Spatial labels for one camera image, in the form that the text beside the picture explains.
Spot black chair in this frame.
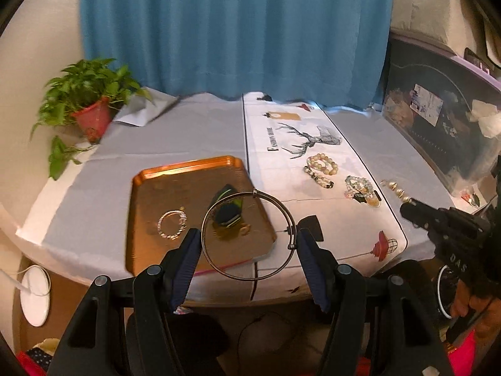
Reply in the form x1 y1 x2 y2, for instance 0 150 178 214
125 309 231 376

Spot orange metal tray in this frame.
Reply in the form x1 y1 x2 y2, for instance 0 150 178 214
124 156 278 277

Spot person's right hand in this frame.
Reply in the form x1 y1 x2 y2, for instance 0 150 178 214
450 281 494 320

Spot blue curtain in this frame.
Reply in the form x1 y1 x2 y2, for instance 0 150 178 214
80 0 394 110

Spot folded grey sheet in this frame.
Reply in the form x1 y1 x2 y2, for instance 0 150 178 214
111 88 181 128

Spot bead bracelet with dark beads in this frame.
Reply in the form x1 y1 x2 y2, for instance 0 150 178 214
303 165 335 189

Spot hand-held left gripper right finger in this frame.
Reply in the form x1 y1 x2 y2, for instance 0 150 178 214
296 227 455 376

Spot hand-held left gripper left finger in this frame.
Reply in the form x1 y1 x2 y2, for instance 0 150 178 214
46 228 202 376

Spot dark green black wristband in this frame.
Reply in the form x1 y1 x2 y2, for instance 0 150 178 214
211 183 244 228

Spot dark dotted cloth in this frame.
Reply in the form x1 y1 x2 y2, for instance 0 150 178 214
30 345 59 373

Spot dark plastic storage bin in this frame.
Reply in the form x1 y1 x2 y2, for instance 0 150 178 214
381 27 501 198

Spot white deer print table runner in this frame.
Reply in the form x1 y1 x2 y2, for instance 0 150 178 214
242 92 410 283

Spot white round rim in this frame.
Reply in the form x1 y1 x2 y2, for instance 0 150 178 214
436 264 462 320

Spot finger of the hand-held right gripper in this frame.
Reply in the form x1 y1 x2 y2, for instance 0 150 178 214
400 199 440 235

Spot black floor cable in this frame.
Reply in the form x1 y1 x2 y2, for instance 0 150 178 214
237 315 314 361

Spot thin silver bangle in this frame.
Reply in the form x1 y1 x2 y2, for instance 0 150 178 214
201 189 300 281

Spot pearl bead string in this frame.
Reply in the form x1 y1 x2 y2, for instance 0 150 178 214
380 179 411 204

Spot white round disc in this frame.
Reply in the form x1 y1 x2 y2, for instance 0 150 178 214
19 265 52 327

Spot beige fabric storage box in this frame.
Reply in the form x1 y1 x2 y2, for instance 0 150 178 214
391 0 486 55

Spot pale crystal bead bracelet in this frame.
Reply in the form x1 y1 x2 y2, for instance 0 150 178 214
344 175 375 196

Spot silver chain bracelet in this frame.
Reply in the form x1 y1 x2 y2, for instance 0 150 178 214
157 208 188 240

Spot white cable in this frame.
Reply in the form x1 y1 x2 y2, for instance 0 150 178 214
0 268 32 294

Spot red cloth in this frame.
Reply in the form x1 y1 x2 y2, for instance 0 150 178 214
16 350 48 376

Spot grey tablecloth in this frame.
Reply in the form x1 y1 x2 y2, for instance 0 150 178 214
16 92 458 294

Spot green plant in red pot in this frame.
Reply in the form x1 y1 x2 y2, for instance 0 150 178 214
30 59 153 181

